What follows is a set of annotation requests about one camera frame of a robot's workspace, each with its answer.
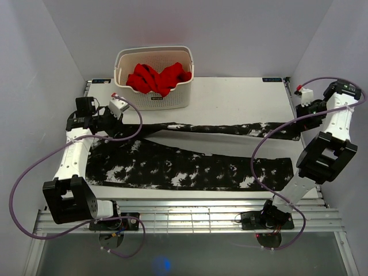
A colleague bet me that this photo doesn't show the black white patterned trousers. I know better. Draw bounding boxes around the black white patterned trousers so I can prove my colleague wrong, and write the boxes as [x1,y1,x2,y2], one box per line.
[86,122,294,191]

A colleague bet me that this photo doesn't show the purple cable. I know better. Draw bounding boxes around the purple cable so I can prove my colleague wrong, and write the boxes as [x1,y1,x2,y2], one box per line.
[9,96,146,259]
[251,76,367,250]

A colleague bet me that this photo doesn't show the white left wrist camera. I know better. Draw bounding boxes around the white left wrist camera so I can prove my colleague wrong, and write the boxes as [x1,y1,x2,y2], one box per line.
[108,93,130,119]

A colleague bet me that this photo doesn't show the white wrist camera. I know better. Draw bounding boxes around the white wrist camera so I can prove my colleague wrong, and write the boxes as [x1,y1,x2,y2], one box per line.
[294,85,314,107]
[108,93,130,119]

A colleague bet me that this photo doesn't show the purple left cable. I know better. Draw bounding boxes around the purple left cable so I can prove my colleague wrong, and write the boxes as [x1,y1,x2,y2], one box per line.
[9,96,146,259]

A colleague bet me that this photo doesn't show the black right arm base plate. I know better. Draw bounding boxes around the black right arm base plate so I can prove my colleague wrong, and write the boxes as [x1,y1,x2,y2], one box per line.
[235,211,294,230]

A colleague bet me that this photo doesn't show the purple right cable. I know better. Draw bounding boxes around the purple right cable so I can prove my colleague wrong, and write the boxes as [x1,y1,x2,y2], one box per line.
[251,76,367,250]

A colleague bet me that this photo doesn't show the aluminium rail frame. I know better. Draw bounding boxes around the aluminium rail frame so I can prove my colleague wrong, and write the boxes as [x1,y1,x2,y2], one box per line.
[33,200,346,234]

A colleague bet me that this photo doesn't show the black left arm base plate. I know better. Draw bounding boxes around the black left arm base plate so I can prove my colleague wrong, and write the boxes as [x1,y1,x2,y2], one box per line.
[89,212,140,232]

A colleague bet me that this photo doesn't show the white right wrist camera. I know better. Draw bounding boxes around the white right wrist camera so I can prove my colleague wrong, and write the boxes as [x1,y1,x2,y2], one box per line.
[294,85,314,107]

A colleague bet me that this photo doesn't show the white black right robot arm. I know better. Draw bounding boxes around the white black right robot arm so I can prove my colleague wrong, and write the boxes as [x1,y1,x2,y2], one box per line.
[259,79,362,228]

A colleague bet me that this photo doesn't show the cream perforated plastic basket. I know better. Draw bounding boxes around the cream perforated plastic basket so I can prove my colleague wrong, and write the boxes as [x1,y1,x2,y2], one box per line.
[114,45,194,111]

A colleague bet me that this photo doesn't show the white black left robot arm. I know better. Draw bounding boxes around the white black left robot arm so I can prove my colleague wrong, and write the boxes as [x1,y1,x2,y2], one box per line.
[43,97,129,230]

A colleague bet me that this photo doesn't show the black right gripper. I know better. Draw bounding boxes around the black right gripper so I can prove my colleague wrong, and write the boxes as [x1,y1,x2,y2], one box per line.
[294,101,328,134]

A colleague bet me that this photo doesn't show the red crumpled garment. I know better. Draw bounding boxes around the red crumpled garment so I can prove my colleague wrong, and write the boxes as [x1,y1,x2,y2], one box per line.
[126,63,192,97]

